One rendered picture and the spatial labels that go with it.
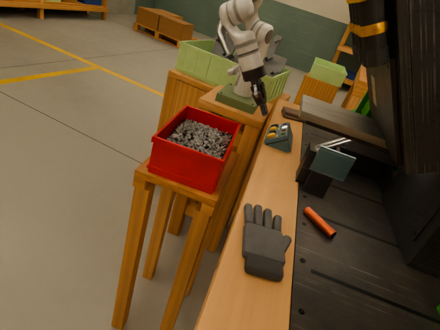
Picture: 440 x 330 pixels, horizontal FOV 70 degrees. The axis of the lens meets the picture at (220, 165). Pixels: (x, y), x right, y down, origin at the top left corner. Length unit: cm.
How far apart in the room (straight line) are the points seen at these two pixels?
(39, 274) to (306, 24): 747
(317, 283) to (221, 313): 21
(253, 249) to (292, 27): 778
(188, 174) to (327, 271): 45
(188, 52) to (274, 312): 166
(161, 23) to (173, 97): 479
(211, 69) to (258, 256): 147
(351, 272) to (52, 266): 137
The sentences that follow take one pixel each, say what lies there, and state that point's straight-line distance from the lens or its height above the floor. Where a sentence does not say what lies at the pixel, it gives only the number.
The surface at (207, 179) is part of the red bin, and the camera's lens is 90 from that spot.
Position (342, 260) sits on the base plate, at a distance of 75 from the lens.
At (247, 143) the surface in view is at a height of 72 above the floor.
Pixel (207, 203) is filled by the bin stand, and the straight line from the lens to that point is 92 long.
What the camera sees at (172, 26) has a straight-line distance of 662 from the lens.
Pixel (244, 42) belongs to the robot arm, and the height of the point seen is 119.
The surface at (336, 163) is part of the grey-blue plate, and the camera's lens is 88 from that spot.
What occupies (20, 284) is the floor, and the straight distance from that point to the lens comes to 170.
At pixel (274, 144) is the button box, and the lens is 109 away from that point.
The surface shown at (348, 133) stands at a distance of 78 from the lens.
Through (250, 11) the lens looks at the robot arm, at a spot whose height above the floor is 128.
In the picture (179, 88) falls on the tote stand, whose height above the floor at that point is 70.
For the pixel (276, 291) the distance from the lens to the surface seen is 61.
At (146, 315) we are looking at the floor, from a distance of 159.
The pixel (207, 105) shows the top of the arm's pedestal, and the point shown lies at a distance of 148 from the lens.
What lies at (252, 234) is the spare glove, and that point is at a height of 92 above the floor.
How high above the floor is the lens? 133
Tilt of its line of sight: 29 degrees down
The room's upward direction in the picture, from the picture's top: 18 degrees clockwise
